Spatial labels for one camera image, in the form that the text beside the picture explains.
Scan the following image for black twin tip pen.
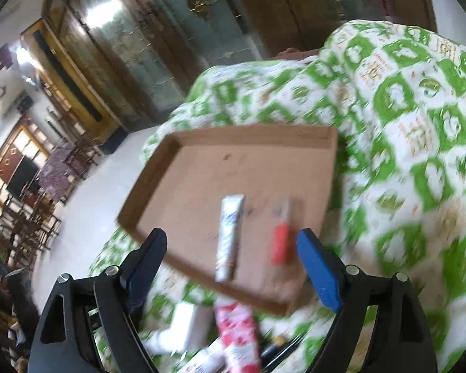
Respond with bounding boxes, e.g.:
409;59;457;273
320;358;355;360
261;335;303;372

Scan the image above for clear bag red item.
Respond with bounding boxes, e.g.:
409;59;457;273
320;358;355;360
270;197;301;267

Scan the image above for wooden glass cabinet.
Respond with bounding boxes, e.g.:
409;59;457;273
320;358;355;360
21;0;436;145

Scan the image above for pink rose hand cream tube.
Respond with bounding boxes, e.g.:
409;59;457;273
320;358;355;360
214;297;263;373

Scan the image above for green white patterned cloth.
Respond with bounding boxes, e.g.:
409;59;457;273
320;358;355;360
141;20;466;372

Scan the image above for wooden dining chairs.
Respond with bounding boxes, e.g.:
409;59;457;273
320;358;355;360
0;140;102;271

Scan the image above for white ointment tube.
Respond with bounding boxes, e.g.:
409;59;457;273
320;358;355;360
214;195;245;283

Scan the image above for brown cardboard tray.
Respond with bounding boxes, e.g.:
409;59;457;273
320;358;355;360
117;125;337;316

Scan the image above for small white bottle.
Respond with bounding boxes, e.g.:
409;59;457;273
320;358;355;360
178;338;226;373

